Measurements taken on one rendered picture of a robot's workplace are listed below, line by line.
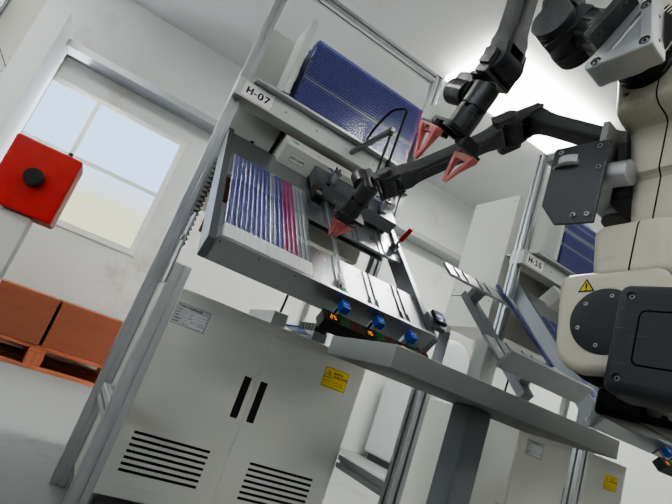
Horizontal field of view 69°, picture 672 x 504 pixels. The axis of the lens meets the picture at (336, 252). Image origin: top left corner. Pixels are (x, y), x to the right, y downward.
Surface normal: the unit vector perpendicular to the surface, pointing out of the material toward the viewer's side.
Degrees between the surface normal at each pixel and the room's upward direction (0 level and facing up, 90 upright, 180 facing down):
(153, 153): 90
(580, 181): 90
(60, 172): 90
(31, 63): 90
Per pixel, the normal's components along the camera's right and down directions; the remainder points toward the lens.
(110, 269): 0.45, -0.09
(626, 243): -0.74, -0.42
